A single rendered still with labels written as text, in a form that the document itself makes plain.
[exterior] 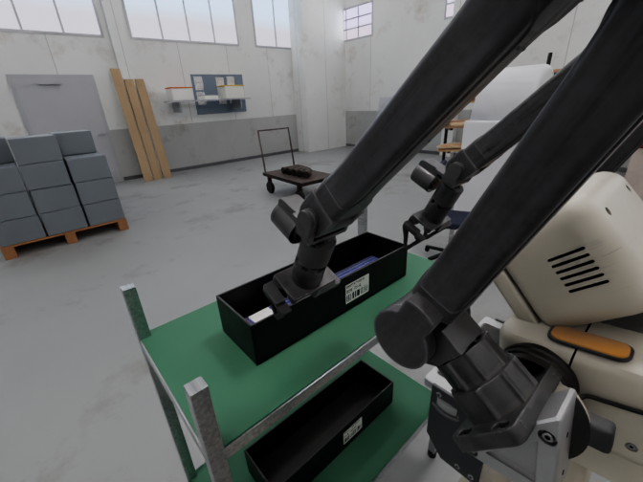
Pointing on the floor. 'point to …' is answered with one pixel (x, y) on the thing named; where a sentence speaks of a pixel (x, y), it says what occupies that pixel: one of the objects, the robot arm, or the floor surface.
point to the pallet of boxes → (54, 189)
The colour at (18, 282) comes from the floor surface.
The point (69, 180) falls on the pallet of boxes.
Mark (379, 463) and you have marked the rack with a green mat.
